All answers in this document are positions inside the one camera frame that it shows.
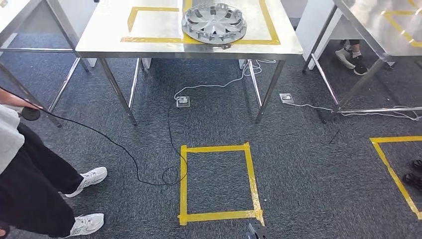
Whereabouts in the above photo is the grey plastic wheel cover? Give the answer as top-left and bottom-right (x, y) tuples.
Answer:
(181, 2), (248, 45)

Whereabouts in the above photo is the stainless steel workbench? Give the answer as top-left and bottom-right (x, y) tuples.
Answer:
(302, 0), (422, 115)
(0, 0), (91, 128)
(75, 0), (303, 126)

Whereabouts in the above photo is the thin black floor strip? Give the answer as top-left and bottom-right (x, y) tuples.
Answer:
(328, 128), (341, 145)

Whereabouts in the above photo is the black round handheld device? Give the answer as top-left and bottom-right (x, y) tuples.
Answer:
(21, 107), (41, 121)

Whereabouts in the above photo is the person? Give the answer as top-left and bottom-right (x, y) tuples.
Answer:
(0, 87), (108, 239)

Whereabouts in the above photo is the person's hand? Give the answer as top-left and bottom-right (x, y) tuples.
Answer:
(0, 88), (42, 111)

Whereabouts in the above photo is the white floor cable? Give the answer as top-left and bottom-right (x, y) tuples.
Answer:
(174, 59), (277, 100)
(284, 101), (422, 122)

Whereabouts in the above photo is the black floor cable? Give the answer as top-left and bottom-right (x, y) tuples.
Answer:
(39, 105), (189, 187)

